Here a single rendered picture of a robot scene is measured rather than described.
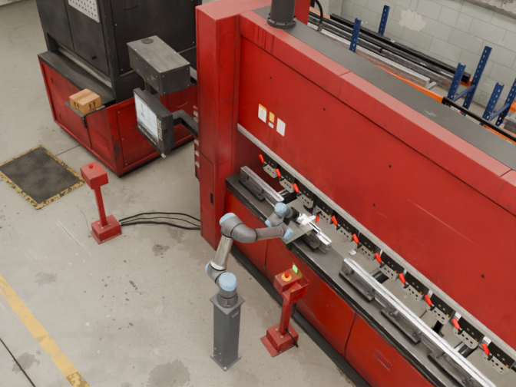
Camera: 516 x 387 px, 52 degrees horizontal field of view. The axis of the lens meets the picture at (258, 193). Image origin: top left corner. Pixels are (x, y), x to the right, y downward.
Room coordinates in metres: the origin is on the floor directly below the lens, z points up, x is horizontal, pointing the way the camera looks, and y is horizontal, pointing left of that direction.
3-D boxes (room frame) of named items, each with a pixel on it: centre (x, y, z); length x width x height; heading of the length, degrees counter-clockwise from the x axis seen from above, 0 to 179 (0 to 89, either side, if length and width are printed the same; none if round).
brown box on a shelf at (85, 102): (4.10, 1.68, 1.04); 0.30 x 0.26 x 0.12; 48
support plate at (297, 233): (2.71, -0.27, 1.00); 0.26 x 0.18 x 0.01; 131
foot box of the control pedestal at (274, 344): (2.38, -0.27, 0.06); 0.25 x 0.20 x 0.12; 125
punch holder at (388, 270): (2.22, -0.89, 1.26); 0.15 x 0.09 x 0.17; 41
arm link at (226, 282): (2.20, 0.16, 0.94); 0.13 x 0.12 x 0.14; 40
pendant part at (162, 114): (3.35, 0.84, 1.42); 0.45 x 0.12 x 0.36; 40
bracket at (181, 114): (3.61, 0.67, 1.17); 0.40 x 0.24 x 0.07; 41
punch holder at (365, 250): (2.37, -0.76, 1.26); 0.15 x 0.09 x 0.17; 41
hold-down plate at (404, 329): (2.01, -1.00, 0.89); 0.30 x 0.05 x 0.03; 41
